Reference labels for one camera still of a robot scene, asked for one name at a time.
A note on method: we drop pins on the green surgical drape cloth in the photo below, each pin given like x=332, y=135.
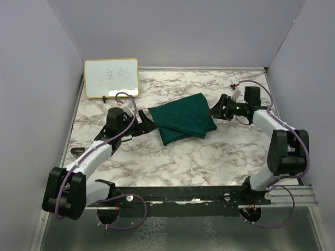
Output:
x=183, y=118

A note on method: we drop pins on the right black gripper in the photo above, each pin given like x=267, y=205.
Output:
x=218, y=111

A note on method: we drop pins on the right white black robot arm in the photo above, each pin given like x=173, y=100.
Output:
x=288, y=154

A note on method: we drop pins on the black mounting base rail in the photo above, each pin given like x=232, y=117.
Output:
x=232, y=195

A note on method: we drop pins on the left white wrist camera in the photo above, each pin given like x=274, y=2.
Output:
x=127, y=106

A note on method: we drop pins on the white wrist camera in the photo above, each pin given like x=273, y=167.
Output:
x=235, y=91
x=127, y=106

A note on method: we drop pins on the small framed whiteboard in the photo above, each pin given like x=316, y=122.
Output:
x=111, y=77

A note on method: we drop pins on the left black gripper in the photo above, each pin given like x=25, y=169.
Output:
x=145, y=127

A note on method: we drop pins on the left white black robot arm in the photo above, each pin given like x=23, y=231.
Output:
x=67, y=193

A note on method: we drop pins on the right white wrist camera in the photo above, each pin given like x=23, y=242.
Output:
x=235, y=91

